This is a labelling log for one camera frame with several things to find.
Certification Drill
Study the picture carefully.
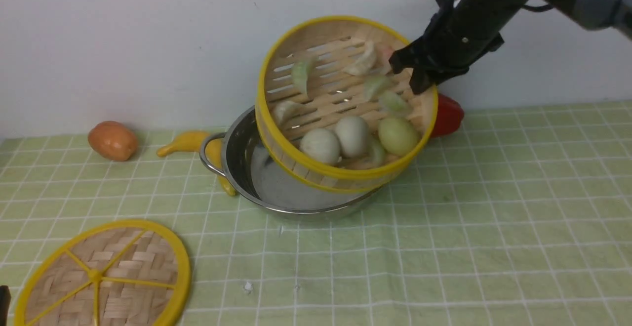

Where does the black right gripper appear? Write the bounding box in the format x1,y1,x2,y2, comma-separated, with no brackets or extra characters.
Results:
389,0,505,95

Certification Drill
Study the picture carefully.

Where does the bamboo steamer basket yellow rim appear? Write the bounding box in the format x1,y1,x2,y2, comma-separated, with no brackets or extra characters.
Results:
255,15,438,193

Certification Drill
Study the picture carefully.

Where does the woven bamboo steamer lid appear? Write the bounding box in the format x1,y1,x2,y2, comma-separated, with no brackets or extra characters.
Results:
13,219,192,326

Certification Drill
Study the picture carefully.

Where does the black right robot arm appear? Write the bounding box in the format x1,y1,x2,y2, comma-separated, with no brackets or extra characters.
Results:
389,0,631,95

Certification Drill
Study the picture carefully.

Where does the stainless steel pot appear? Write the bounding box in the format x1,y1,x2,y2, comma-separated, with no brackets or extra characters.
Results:
199,106,381,223

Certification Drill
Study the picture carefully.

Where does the red bell pepper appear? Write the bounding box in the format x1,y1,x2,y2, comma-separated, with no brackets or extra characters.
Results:
430,93,465,138

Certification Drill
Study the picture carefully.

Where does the white pink dumpling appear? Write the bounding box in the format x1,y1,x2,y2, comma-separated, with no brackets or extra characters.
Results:
342,41,395,76

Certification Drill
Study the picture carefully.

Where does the green steamed bun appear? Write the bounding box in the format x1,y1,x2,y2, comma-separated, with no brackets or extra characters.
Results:
378,116,421,157

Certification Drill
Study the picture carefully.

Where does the white steamed bun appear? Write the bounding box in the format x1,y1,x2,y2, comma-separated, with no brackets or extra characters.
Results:
334,116,370,159
299,128,341,166

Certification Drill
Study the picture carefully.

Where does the green dumpling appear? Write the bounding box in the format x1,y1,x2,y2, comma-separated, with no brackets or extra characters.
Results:
291,58,316,96

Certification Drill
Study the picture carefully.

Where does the pale dumpling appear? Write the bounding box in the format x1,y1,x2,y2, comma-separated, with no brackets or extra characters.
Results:
272,100,302,126

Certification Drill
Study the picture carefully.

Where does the green checkered tablecloth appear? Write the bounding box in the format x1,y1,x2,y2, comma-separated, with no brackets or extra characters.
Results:
0,102,632,326

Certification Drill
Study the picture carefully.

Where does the yellow banana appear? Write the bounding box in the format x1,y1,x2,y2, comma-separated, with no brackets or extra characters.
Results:
156,130,237,196

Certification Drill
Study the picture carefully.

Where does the brown potato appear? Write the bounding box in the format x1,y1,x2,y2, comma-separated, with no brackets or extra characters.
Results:
87,121,139,162

